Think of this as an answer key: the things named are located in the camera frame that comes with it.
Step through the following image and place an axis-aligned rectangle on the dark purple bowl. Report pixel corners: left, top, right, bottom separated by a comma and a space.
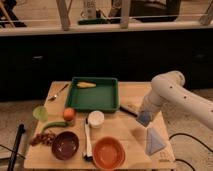
51, 131, 79, 160

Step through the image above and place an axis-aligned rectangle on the light green cup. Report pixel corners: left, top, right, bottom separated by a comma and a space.
33, 106, 48, 122

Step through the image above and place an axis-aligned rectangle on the red grape bunch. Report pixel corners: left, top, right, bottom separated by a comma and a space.
30, 133, 56, 146

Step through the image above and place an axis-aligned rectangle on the metal fork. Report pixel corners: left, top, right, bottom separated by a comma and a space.
48, 84, 69, 101

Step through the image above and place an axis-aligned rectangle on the yellow corn cob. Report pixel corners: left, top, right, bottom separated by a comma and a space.
77, 82, 96, 88

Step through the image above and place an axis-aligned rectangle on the black cable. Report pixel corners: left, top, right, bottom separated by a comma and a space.
168, 132, 213, 171

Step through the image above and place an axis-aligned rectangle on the wooden railing post right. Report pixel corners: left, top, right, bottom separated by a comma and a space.
120, 0, 131, 29

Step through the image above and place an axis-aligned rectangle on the white small cup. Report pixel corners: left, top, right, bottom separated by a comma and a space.
88, 111, 104, 128

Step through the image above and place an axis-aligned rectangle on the green chili pepper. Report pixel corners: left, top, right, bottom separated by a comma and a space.
41, 122, 67, 132

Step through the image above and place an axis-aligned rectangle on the green plastic tray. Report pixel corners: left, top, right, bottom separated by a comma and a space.
65, 77, 119, 113

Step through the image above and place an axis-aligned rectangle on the orange bowl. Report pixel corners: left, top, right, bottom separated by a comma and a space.
92, 137, 125, 171

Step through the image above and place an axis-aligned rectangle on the black pole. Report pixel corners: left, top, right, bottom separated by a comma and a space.
7, 124, 25, 171

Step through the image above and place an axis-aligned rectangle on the orange fruit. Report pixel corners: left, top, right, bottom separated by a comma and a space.
63, 107, 76, 121

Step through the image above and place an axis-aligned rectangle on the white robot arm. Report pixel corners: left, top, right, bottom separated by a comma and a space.
139, 71, 213, 131

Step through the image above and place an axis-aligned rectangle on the wooden cutting board table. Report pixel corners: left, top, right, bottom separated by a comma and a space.
24, 82, 176, 171

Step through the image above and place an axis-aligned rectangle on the wooden railing post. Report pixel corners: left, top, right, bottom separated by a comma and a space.
120, 0, 131, 29
56, 0, 70, 31

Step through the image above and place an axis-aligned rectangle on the blue grey folded cloth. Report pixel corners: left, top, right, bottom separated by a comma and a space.
146, 128, 166, 156

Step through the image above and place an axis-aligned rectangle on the green white bottle base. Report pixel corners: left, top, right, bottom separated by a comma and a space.
77, 0, 111, 26

